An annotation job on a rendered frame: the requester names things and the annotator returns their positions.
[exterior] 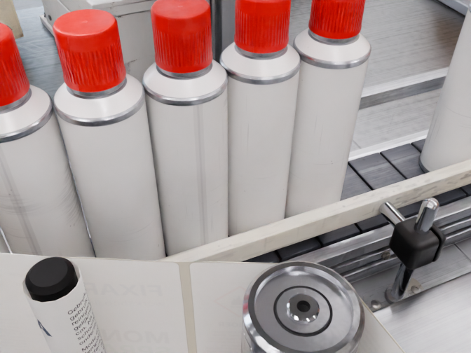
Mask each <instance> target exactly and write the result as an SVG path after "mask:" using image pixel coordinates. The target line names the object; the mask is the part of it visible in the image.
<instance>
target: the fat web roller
mask: <svg viewBox="0 0 471 353"><path fill-rule="evenodd" d="M364 323H365V315H364V308H363V305H362V301H361V299H360V297H359V295H358V294H357V292H356V290H355V289H354V288H353V286H352V285H351V284H350V283H349V282H348V281H347V280H346V279H345V278H344V277H342V276H341V275H340V274H339V273H337V272H335V271H334V270H332V269H330V268H328V267H326V266H323V265H320V264H317V263H312V262H308V261H287V262H283V263H278V264H275V265H272V266H271V267H269V268H266V269H265V270H263V271H262V272H260V273H259V274H258V275H257V276H256V277H255V278H254V279H253V280H252V281H251V283H250V284H249V286H248V288H247V290H246V292H245V295H244V298H243V315H242V341H241V353H356V352H357V348H358V345H359V343H360V339H361V337H362V333H363V330H364Z"/></svg>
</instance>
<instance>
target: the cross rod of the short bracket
mask: <svg viewBox="0 0 471 353"><path fill-rule="evenodd" d="M378 210H379V212H380V213H381V214H382V215H383V217H384V218H385V219H386V220H387V221H388V222H389V224H390V225H391V226H392V227H393V228H394V227H395V225H396V223H399V222H401V221H404V220H406V218H405V217H404V216H403V215H402V214H401V213H400V212H399V211H398V210H397V208H396V207H395V206H394V205H393V204H392V203H391V202H384V203H383V204H382V205H381V206H380V207H379V209H378Z"/></svg>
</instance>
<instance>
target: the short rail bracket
mask: <svg viewBox="0 0 471 353"><path fill-rule="evenodd" d="M438 209H439V202H438V201H437V200H436V199H434V198H426V199H424V201H423V202H422V205H421V208H420V211H419V213H418V216H415V217H413V218H410V219H407V220H404V221H401V222H399V223H396V225H395V227H394V230H393V232H392V237H391V239H390V243H389V246H390V249H391V250H392V251H393V252H394V254H395V255H396V256H397V257H398V259H400V260H401V263H400V267H399V270H398V272H397V275H396V278H395V281H394V283H393V286H392V289H391V292H390V293H391V295H392V297H393V298H396V299H403V297H404V296H405V293H406V292H407V288H408V286H409V283H410V281H411V278H412V275H413V273H414V270H415V269H417V268H420V267H423V266H424V265H427V264H430V263H432V262H435V261H437V260H438V258H439V255H440V254H441V252H442V249H443V247H444V244H445V242H446V236H445V234H444V233H443V232H442V231H441V230H440V229H439V228H438V227H437V226H436V225H435V224H434V223H433V222H434V220H435V217H436V215H437V211H438Z"/></svg>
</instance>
